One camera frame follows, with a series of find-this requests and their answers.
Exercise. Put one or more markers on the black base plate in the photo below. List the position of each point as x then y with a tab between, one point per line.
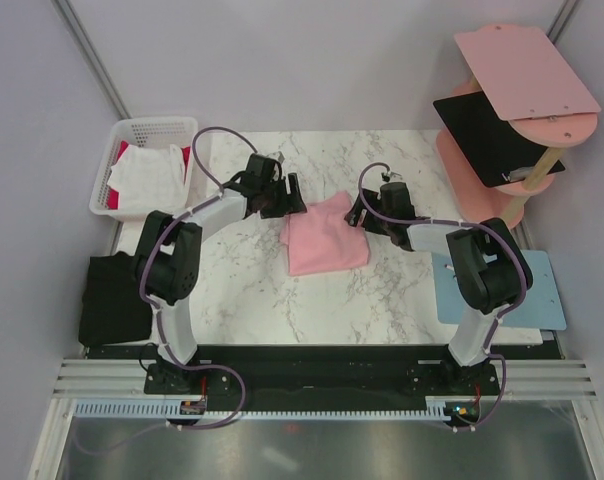
313	379

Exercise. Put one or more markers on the pink t shirt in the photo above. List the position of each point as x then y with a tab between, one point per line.
320	240

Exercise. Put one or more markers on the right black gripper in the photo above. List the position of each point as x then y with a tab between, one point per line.
353	215

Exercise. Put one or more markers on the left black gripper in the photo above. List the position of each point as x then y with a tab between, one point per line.
287	207

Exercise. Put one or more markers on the red t shirt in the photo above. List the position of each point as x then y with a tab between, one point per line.
116	200

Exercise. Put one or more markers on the black t shirt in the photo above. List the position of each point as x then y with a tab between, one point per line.
112	310

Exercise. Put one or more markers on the white cable duct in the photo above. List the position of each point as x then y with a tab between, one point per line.
183	410

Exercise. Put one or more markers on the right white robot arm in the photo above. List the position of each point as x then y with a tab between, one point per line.
489	269

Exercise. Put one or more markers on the light blue mat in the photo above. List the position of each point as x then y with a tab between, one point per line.
540	310

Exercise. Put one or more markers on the white t shirt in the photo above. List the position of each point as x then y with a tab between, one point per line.
149	175

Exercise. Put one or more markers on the pink tiered shelf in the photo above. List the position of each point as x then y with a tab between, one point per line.
531	86

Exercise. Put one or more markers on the white plastic basket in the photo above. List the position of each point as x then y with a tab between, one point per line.
146	165

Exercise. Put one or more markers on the black board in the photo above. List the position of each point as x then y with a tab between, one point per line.
495	151

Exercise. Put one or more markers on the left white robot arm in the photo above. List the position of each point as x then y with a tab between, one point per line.
167	258

